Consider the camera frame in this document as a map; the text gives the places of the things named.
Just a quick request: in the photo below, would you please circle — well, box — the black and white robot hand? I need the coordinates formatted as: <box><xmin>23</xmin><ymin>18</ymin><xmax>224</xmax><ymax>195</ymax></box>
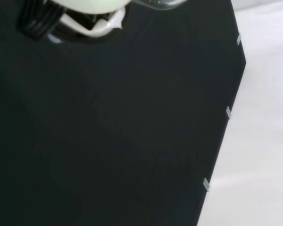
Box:
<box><xmin>16</xmin><ymin>0</ymin><xmax>131</xmax><ymax>45</ymax></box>

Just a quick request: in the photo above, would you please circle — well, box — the black bench cloth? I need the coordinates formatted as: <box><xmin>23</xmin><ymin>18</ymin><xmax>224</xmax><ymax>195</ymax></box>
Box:
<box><xmin>0</xmin><ymin>0</ymin><xmax>247</xmax><ymax>226</ymax></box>

